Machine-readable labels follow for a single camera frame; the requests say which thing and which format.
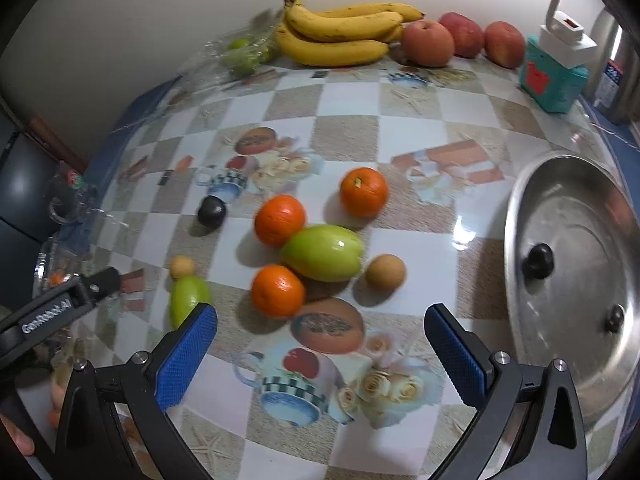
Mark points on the red apple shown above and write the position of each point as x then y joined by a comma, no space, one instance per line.
505,44
429,42
465,32

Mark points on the small green mango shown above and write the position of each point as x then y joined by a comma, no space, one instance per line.
187,297

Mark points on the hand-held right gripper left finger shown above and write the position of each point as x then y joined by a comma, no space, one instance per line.
187,355

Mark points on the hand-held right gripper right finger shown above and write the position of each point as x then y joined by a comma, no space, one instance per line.
457,355

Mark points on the large green mango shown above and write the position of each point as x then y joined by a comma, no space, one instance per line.
322,252

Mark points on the small dark plum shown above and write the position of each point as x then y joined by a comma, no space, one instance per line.
614,317

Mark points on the orange with stem mark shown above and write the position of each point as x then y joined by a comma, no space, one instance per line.
364,191

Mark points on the person's left hand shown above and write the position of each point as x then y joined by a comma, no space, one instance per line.
15,437

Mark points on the plastic bag of green limes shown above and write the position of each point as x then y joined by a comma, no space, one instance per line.
245,52

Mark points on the brown wooden furniture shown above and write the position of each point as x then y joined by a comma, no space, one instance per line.
50,135

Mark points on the yellow banana bunch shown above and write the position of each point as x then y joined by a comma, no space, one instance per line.
340,30

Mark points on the clear glass mug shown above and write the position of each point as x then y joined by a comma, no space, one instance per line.
67,202

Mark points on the plain orange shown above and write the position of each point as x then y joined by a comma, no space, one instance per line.
277,291
280,220

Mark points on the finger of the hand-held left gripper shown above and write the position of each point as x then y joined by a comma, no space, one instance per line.
106,281

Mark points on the printed checkered tablecloth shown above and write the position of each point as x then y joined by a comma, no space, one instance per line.
350,100

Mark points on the blue labelled bottle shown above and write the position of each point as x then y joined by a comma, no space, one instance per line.
612,85

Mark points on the small tan round fruit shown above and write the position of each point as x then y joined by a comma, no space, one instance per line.
181,266

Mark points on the large tan round fruit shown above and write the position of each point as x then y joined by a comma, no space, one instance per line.
384,271

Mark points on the clear plastic container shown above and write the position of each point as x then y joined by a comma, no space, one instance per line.
55,267

